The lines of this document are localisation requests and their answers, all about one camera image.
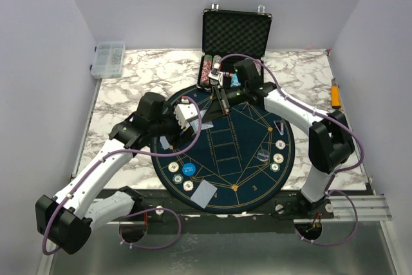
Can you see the red triangular card marker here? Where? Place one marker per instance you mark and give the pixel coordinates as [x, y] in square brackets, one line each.
[279, 124]

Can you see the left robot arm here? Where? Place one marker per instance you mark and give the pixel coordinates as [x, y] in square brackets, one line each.
[67, 219]

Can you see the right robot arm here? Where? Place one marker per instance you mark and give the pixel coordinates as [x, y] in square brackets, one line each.
[330, 143]

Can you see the orange utility knife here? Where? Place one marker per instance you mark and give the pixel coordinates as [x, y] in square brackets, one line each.
[335, 99]

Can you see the blue grey chip stack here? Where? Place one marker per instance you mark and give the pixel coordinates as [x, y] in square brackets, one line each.
[216, 62]

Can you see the red white poker chip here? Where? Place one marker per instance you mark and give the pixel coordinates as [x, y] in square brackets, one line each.
[280, 144]

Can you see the green poker chip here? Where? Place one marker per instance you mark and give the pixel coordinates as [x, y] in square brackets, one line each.
[275, 167]

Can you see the red white chip stack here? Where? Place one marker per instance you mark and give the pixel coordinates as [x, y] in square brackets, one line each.
[205, 70]

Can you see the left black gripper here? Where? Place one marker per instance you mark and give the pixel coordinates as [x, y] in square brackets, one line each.
[177, 140]

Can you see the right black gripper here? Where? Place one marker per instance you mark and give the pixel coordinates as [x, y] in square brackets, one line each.
[217, 109]

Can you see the pink green chip stack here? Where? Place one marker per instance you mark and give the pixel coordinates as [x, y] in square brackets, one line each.
[258, 68]

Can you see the blue small blind button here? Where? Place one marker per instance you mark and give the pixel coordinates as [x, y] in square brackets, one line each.
[188, 169]

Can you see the round blue poker mat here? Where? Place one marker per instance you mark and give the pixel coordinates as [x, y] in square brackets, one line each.
[225, 156]

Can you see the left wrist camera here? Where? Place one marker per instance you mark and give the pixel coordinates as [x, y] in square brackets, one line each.
[187, 116]

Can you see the yellow white poker chip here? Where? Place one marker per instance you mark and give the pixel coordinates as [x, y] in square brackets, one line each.
[278, 158]

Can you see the black mounting base rail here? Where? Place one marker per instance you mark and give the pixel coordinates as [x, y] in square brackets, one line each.
[159, 212]

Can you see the green white chip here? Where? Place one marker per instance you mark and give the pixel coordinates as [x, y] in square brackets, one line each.
[178, 179]

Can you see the light blue chip stack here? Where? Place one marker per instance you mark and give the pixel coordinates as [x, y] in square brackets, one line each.
[234, 81]

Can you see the clear dealer button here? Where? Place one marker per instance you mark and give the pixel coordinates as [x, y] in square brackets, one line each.
[263, 155]

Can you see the clear plastic organizer box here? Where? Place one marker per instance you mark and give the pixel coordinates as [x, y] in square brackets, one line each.
[108, 60]

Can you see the playing card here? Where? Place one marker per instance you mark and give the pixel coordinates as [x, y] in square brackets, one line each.
[206, 125]
[164, 142]
[203, 194]

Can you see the black aluminium chip case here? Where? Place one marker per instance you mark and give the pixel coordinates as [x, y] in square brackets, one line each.
[234, 35]

